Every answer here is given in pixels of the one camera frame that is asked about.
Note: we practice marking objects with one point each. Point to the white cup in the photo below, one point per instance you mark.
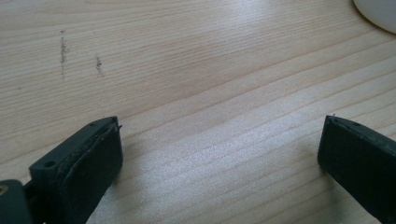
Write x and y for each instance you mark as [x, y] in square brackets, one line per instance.
[381, 12]

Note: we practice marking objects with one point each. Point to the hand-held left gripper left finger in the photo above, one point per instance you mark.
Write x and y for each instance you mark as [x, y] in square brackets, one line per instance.
[84, 165]

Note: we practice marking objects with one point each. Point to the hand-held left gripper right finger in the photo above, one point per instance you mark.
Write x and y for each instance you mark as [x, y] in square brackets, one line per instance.
[361, 158]

